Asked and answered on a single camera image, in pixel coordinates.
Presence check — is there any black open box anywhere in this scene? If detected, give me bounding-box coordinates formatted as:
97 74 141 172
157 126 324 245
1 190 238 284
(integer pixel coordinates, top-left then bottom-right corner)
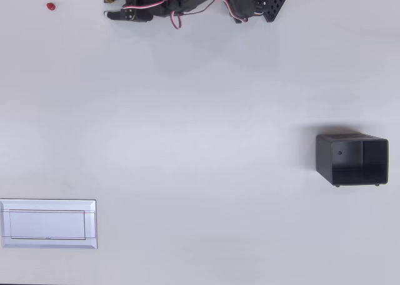
315 133 390 188

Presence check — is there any red white arm servo cable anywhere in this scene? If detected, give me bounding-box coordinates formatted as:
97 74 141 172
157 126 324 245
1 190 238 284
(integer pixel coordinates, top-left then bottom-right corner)
179 0 243 21

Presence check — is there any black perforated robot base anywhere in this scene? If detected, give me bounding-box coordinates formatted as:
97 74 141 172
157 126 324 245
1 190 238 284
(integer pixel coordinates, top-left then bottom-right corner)
261 0 288 24

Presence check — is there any red white gripper servo cable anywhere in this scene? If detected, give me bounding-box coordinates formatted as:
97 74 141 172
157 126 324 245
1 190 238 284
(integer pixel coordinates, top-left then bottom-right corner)
121 0 183 30

